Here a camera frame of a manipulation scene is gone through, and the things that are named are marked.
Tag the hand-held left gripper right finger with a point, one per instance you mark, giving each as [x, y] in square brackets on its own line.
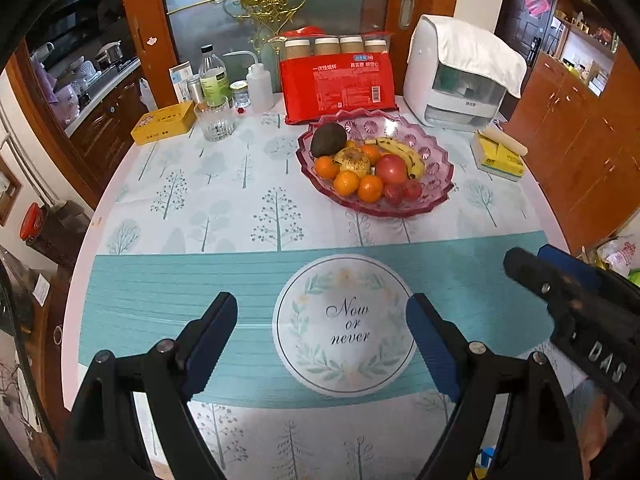
[432, 350]

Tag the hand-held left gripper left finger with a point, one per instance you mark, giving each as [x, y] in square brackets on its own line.
[210, 345]

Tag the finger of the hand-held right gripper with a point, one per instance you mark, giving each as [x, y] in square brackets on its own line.
[570, 262]
[530, 270]

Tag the small red fruit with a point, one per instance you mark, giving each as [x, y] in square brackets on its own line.
[392, 194]
[412, 189]

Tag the pink glass fruit bowl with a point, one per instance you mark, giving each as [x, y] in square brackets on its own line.
[430, 160]

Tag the yellow banana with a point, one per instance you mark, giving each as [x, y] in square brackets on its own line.
[407, 155]

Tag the red apple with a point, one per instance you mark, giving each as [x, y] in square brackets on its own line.
[391, 169]

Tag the orange mandarin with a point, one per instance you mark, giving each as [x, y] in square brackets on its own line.
[325, 166]
[370, 188]
[371, 152]
[346, 182]

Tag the yellow pear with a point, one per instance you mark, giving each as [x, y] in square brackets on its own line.
[355, 162]

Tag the small yellow-orange mandarin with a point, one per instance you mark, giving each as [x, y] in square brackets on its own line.
[350, 143]

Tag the dark green avocado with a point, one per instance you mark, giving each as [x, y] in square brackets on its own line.
[327, 140]

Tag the person's right forearm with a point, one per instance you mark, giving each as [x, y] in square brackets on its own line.
[590, 425]

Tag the white bag red print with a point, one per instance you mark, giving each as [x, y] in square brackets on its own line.
[622, 255]

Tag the yellow tissue box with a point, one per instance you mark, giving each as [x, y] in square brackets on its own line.
[492, 160]

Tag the blue plastic item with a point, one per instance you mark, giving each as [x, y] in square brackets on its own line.
[484, 462]

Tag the wooden cabinet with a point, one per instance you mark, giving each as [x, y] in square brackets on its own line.
[575, 135]

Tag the tree-print tablecloth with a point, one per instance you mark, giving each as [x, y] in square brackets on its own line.
[200, 185]

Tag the red lidded container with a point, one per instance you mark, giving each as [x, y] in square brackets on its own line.
[32, 220]

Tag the clear glass tumbler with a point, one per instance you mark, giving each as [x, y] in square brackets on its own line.
[215, 122]

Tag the white countertop appliance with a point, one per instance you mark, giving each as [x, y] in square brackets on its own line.
[420, 75]

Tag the yellow tin box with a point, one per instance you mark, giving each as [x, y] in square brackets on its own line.
[160, 125]

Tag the white cloth cover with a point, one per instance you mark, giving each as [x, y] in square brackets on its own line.
[480, 45]

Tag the dark entrance door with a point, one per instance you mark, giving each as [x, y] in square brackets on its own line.
[515, 25]

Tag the small glass jar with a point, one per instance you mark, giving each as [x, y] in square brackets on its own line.
[240, 95]

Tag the wooden framed picture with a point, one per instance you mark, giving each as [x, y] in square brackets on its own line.
[10, 190]

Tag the small metal can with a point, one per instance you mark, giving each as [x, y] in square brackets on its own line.
[194, 90]

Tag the white squeeze bottle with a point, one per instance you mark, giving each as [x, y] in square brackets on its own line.
[260, 90]

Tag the clear bottle green label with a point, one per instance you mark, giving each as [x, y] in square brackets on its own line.
[214, 85]

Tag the pink paper decoration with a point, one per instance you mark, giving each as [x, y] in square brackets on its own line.
[535, 1]

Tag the red paper cup package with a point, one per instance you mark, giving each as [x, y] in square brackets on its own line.
[335, 90]

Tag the steel cooking pot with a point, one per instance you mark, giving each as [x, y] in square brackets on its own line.
[110, 52]

